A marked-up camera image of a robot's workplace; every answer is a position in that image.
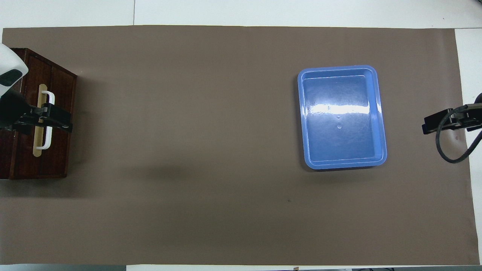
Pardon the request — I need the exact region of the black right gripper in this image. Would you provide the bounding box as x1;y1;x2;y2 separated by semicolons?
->
422;93;482;135

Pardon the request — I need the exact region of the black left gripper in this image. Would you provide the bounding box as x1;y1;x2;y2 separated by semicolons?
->
0;87;73;137

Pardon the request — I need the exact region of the white drawer handle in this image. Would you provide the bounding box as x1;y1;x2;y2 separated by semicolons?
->
36;91;55;150

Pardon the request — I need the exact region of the wooden drawer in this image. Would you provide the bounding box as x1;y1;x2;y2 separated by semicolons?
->
14;51;54;178

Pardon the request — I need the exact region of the dark wooden cabinet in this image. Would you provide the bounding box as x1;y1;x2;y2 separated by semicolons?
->
0;48;78;180

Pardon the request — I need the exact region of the blue plastic tray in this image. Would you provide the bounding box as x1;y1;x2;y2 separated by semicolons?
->
297;65;387;170

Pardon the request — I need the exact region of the brown table mat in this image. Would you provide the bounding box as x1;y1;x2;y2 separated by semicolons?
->
2;25;480;266

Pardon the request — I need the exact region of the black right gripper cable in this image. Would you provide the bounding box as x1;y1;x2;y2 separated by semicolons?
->
435;105;482;164

